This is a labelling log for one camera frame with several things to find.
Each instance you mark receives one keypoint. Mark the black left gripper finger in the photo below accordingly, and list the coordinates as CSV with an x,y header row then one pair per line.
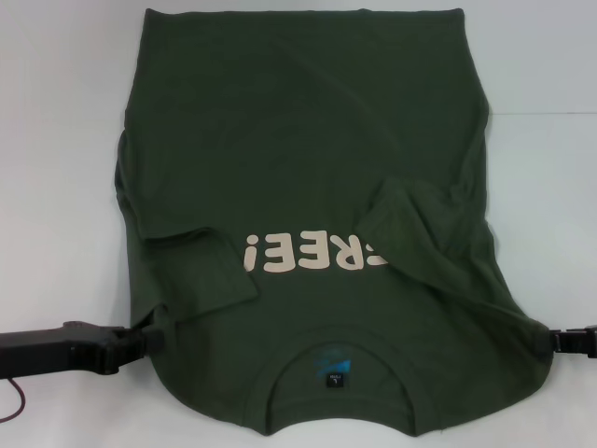
x,y
135,331
144,347

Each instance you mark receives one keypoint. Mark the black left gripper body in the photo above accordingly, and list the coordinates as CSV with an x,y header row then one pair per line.
x,y
56,347

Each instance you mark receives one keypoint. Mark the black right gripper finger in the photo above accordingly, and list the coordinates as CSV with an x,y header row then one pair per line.
x,y
571,344
580,327

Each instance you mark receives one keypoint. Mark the dark green FREE T-shirt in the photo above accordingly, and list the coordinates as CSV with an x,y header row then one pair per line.
x,y
303,140

